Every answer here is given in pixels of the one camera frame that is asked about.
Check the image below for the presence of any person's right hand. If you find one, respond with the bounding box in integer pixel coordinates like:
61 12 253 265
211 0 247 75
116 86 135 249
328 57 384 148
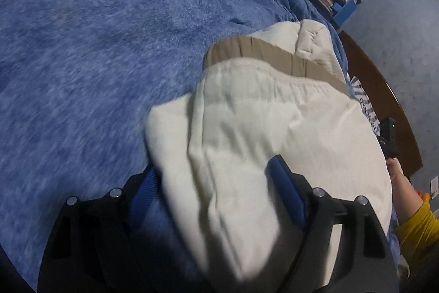
386 157 412 192

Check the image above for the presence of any blue shelf box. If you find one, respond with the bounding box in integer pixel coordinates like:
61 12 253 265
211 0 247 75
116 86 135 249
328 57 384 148
332 0 361 27

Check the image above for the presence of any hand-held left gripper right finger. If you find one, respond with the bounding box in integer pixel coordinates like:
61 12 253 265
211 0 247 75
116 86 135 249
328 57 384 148
268 154 400 293

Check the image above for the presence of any wooden headboard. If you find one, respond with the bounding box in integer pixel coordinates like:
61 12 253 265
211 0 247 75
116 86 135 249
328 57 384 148
338 30 423 178

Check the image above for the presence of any striped pillow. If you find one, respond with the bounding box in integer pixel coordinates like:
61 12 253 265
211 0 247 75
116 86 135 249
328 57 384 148
348 73 382 137

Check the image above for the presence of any person's right forearm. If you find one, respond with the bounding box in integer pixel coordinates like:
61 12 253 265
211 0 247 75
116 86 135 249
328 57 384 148
391 181 439 268

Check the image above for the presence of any blue fleece blanket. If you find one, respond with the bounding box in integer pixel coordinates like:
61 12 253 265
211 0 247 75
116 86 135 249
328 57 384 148
0 0 350 290

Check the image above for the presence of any cream hooded jacket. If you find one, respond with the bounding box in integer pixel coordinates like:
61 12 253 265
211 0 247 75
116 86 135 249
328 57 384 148
144 20 393 283

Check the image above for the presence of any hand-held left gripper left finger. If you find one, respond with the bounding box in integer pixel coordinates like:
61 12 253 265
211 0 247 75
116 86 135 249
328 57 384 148
38 168 206 293

